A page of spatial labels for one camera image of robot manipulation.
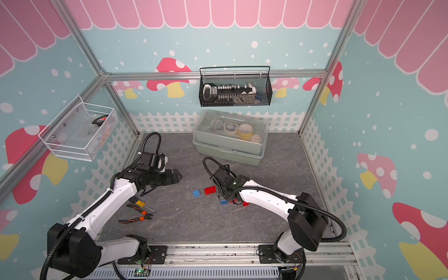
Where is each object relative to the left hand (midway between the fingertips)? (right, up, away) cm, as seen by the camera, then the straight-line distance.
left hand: (173, 181), depth 83 cm
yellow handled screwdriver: (-17, -13, +4) cm, 21 cm away
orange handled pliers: (-14, -17, +2) cm, 22 cm away
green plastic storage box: (+33, +22, +7) cm, 40 cm away
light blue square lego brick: (+10, -8, +8) cm, 15 cm away
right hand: (+25, -5, +1) cm, 26 cm away
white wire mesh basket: (-39, +23, -7) cm, 46 cm away
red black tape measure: (-31, +28, -5) cm, 42 cm away
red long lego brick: (+17, -6, +9) cm, 20 cm away
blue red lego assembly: (+25, -12, +6) cm, 28 cm away
